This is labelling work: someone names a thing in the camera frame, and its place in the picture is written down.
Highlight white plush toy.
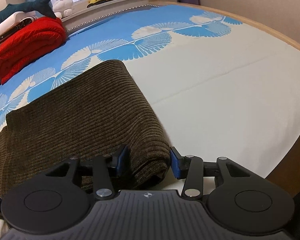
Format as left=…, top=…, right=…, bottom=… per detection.
left=52, top=0, right=73, bottom=19

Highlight teal shark plush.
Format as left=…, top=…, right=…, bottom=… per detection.
left=0, top=0, right=56, bottom=24

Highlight red folded blanket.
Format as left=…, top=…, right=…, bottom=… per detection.
left=0, top=17, right=66, bottom=85

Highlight white folded comforter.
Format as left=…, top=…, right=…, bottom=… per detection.
left=0, top=11, right=37, bottom=46

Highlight blue patterned bed sheet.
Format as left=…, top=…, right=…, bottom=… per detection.
left=0, top=5, right=300, bottom=177

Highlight wooden bed frame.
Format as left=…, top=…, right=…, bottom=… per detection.
left=150, top=1, right=300, bottom=51

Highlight dark brown corduroy pants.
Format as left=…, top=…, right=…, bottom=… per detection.
left=0, top=60, right=171, bottom=196

